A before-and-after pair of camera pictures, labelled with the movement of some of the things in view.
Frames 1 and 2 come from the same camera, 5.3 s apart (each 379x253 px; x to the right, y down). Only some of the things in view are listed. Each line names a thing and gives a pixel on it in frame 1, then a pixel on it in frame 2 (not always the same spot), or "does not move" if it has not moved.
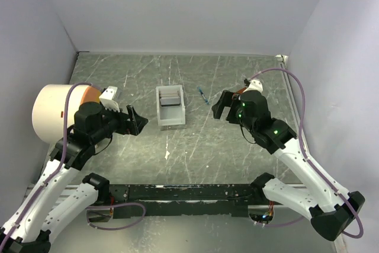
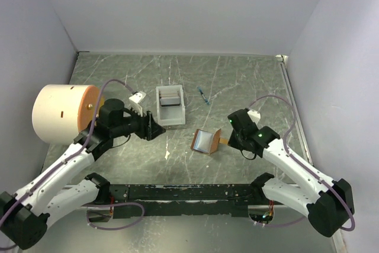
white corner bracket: x=282 y=58 does not move
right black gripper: x=226 y=100 -> x=231 y=140
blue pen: x=202 y=95 does not move
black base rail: x=180 y=201 does not move
